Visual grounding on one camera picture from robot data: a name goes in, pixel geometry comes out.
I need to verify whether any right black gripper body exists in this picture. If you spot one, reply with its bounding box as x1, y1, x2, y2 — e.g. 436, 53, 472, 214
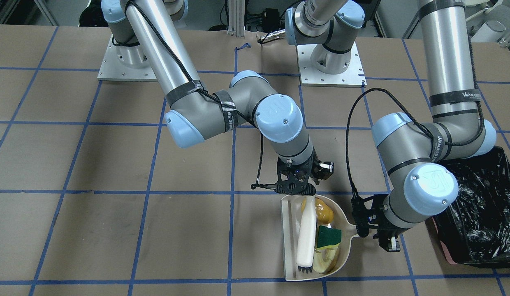
274, 155, 334, 196

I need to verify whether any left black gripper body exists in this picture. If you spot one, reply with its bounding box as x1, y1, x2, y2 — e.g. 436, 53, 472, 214
351, 193, 403, 239

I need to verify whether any cream plastic dustpan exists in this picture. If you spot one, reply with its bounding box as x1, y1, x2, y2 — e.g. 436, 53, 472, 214
281, 195, 358, 281

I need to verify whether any green yellow sponge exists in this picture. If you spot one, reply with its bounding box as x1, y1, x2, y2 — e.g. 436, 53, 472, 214
315, 225, 342, 250

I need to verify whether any yellow potato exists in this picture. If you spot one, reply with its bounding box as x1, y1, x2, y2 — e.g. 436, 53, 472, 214
300, 197, 334, 226

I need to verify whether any pale melon slice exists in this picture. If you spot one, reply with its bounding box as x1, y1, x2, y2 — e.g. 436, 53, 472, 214
313, 244, 339, 274

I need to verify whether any cream hand brush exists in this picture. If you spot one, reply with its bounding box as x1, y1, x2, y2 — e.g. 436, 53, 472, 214
296, 196, 317, 274

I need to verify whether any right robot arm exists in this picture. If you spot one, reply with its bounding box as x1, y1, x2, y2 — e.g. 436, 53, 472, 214
101, 0, 334, 196

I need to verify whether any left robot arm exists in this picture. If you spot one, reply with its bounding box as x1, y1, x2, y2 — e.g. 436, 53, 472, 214
278, 0, 496, 252

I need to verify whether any black lined trash bin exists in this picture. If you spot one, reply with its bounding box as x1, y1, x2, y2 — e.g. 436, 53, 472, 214
432, 146, 510, 268

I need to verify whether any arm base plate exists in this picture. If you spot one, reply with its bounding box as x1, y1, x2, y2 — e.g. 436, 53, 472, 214
97, 36, 157, 82
297, 42, 367, 88

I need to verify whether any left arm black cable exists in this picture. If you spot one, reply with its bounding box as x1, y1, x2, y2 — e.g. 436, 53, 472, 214
345, 33, 486, 202

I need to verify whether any aluminium frame post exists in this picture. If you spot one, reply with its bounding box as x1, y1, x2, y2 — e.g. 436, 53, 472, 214
227, 0, 246, 38

